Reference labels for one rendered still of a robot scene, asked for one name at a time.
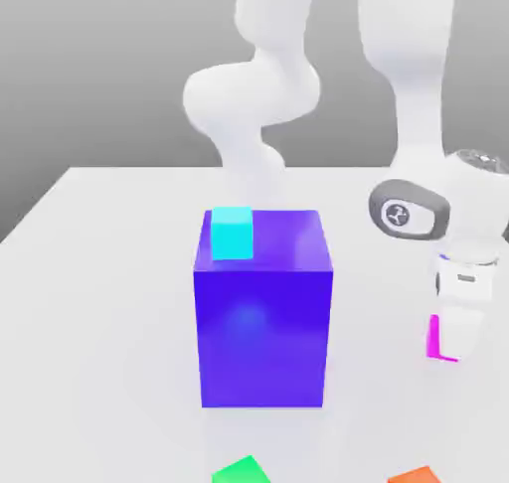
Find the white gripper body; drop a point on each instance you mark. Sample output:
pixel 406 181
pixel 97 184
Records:
pixel 461 332

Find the small magenta cube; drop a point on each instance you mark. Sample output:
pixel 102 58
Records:
pixel 432 338

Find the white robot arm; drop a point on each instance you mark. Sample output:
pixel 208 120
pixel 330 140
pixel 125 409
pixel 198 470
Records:
pixel 417 93

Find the small orange cube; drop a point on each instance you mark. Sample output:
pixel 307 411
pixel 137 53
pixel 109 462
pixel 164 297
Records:
pixel 415 476

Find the small cyan cube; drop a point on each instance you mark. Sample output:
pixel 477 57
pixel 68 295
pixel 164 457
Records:
pixel 232 236

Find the small green cube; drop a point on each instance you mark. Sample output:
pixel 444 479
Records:
pixel 240 471

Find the large blue box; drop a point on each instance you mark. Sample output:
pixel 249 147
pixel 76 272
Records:
pixel 262 340

